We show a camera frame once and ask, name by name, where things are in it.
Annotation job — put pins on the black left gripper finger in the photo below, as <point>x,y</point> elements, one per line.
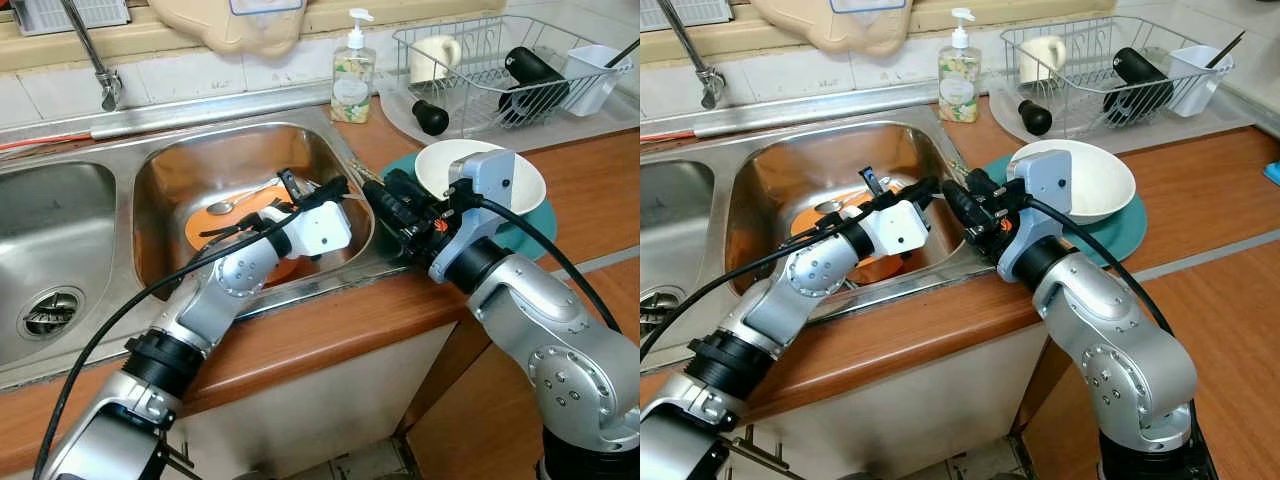
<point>922,188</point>
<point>289,184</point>
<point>868,182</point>
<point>336,188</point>

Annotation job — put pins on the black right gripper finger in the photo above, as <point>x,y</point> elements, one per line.
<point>983,182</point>
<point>960,205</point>
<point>380,205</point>
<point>405,182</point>

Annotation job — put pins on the teal plate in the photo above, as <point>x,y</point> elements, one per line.
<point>1125,240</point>
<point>535,235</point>

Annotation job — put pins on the white bowl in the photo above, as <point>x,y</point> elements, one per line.
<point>1105,180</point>
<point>530,185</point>

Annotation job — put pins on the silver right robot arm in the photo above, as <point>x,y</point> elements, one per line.
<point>560,340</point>
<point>1120,340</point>

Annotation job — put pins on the orange plastic plate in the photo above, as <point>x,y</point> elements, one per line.
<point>215,228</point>
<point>815,225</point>

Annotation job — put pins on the black round knob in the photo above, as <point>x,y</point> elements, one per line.
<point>431,118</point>
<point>1036,118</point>

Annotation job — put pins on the orange plastic bowl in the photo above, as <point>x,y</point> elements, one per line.
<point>878,272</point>
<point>282,272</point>

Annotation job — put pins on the clear soap pump bottle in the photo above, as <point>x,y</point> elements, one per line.
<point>353,85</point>
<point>960,85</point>

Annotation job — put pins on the cream mug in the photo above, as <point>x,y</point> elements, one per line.
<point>432,58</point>
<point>1040,58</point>

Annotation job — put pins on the beige plastic board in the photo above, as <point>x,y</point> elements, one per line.
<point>230,28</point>
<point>835,28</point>

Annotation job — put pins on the black flask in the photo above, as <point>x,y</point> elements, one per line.
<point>532,72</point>
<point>1138,72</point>

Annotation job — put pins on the metal faucet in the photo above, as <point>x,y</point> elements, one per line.
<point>105,85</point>
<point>708,82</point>

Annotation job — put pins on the grey drying mat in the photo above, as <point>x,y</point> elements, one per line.
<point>1190,138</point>
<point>590,135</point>

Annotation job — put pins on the stainless steel double sink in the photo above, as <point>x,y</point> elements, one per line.
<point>60,220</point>
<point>680,220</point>

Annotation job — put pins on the white cabinet front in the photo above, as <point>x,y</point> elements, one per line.
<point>320,410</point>
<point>900,405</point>

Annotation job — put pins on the white cutlery holder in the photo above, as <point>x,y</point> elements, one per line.
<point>592,85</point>
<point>1198,85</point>

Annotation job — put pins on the sink drain strainer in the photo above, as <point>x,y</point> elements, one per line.
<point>658,312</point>
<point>50,312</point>

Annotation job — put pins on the small blue item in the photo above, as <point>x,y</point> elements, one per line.
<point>1272,172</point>

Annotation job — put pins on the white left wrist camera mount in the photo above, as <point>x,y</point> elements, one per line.
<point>322,230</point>
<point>895,228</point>

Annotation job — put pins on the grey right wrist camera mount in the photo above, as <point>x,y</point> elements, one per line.
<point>1048,185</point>
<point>490,185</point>

